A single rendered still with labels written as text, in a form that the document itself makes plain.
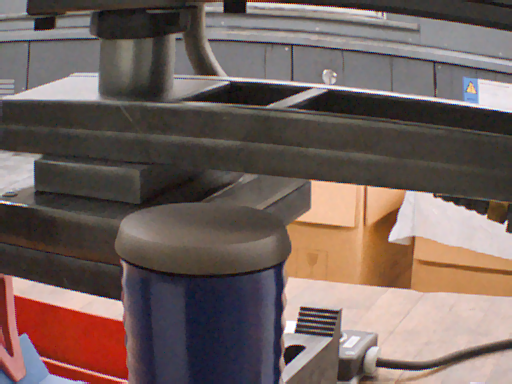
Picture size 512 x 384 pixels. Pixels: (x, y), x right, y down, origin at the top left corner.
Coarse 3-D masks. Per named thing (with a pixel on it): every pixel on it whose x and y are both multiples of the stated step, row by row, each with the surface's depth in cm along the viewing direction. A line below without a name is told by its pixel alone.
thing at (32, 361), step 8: (24, 336) 67; (24, 344) 67; (32, 344) 67; (24, 352) 66; (32, 352) 67; (24, 360) 66; (32, 360) 67; (40, 360) 67; (0, 368) 63; (32, 368) 66; (40, 368) 67; (0, 376) 63; (8, 376) 64; (32, 376) 66; (40, 376) 67; (48, 376) 67; (56, 376) 67
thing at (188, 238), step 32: (128, 224) 26; (160, 224) 26; (192, 224) 26; (224, 224) 26; (256, 224) 26; (128, 256) 26; (160, 256) 25; (192, 256) 25; (224, 256) 25; (256, 256) 25; (288, 256) 26
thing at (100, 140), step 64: (128, 64) 53; (0, 128) 54; (64, 128) 52; (128, 128) 51; (192, 128) 50; (256, 128) 49; (320, 128) 48; (384, 128) 47; (448, 128) 46; (0, 192) 52; (64, 192) 52; (128, 192) 50; (192, 192) 53; (256, 192) 57; (448, 192) 46; (0, 256) 51; (64, 256) 50
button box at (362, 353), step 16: (352, 336) 95; (368, 336) 95; (352, 352) 91; (368, 352) 92; (464, 352) 95; (480, 352) 96; (352, 368) 90; (368, 368) 92; (400, 368) 92; (416, 368) 92; (432, 368) 93
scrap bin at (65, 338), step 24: (24, 312) 93; (48, 312) 92; (72, 312) 90; (48, 336) 92; (72, 336) 91; (96, 336) 90; (120, 336) 89; (48, 360) 79; (72, 360) 92; (96, 360) 91; (120, 360) 90
